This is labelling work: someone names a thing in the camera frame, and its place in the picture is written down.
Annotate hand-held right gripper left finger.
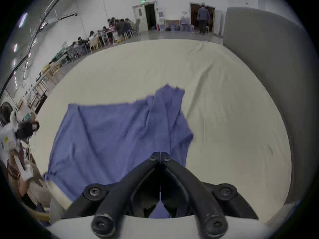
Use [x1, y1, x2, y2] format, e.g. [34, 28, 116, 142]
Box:
[61, 152, 161, 238]

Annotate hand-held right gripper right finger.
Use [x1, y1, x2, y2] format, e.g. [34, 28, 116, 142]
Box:
[159, 152, 260, 238]

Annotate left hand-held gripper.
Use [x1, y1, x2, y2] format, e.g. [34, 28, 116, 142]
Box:
[0, 110, 40, 181]

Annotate blue shirt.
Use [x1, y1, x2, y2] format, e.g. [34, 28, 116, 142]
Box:
[43, 84, 194, 218]

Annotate person's left hand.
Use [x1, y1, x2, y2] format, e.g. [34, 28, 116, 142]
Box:
[6, 156, 25, 186]

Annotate row of tables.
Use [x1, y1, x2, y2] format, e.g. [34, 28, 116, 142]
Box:
[24, 47, 75, 110]

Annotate group of people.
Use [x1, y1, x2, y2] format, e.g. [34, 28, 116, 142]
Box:
[71, 17, 137, 57]

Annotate grey padded headboard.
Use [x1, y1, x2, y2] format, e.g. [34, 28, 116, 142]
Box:
[222, 7, 317, 206]

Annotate white door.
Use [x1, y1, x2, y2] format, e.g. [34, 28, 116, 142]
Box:
[133, 4, 149, 33]

